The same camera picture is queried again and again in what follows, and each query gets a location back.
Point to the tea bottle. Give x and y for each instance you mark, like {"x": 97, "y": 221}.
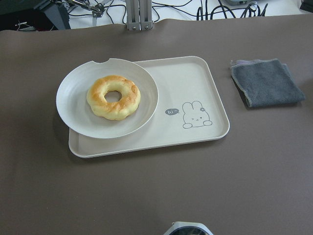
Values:
{"x": 188, "y": 228}

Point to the beige rabbit tray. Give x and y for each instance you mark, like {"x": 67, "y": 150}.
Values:
{"x": 189, "y": 110}

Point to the donut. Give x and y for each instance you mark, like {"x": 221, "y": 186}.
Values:
{"x": 119, "y": 110}

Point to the grey folded cloth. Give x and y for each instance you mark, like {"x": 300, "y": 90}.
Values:
{"x": 265, "y": 82}

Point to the aluminium frame post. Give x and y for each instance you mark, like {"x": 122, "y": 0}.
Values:
{"x": 139, "y": 15}

